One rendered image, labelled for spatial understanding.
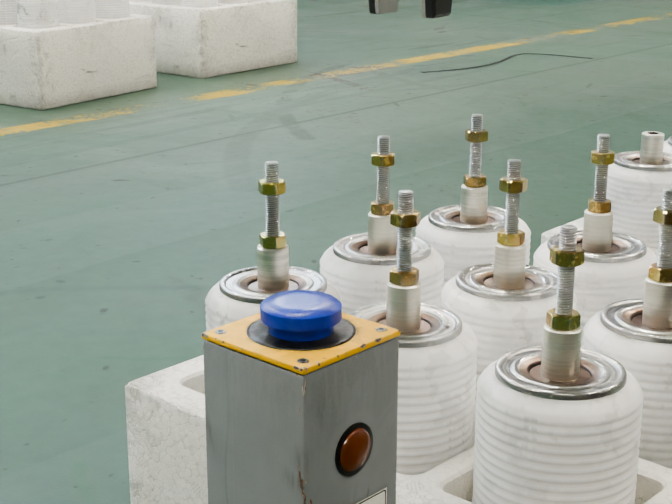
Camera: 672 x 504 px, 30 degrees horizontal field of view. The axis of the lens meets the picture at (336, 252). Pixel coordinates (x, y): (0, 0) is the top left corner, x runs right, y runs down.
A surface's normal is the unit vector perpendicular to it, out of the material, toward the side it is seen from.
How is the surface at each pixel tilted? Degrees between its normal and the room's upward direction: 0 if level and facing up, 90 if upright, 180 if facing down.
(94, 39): 90
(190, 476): 90
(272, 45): 90
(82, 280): 0
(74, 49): 90
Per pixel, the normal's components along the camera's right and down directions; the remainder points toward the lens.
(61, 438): 0.00, -0.96
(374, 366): 0.74, 0.20
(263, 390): -0.67, 0.22
